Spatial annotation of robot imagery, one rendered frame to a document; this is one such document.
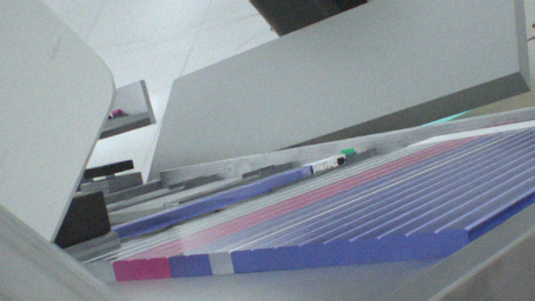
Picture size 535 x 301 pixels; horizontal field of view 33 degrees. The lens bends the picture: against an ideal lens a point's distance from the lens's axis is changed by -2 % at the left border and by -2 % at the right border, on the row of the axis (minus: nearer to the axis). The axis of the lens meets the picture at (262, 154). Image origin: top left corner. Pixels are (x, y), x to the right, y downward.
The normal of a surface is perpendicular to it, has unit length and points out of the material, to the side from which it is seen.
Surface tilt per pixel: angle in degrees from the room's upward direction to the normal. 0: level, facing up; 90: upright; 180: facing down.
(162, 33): 0
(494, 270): 90
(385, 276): 45
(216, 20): 0
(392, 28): 0
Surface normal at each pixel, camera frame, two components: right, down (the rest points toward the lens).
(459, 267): -0.21, -0.98
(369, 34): -0.56, -0.57
